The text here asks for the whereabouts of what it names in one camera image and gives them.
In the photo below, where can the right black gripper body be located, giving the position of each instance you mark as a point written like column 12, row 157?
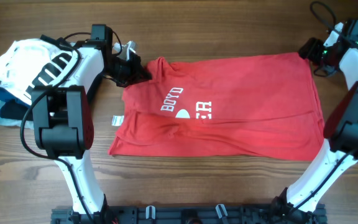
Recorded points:
column 309, row 50

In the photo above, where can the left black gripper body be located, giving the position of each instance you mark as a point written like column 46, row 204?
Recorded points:
column 130, row 70

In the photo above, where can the red printed t-shirt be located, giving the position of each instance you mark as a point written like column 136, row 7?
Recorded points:
column 264, row 106

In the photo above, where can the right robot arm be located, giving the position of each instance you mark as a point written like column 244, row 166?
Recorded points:
column 340, row 147

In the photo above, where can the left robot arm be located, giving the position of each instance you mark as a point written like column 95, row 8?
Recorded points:
column 63, row 124

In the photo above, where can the white folded shirt black letters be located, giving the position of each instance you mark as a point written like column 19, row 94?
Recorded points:
column 32, row 62

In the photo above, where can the black folded garment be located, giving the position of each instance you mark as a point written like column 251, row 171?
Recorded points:
column 86, row 70

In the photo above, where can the dark blue folded garment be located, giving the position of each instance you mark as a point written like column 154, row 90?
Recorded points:
column 5, row 96

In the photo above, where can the light blue folded garment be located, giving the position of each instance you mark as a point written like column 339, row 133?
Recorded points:
column 2, row 119

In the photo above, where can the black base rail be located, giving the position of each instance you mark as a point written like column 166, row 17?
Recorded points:
column 246, row 214

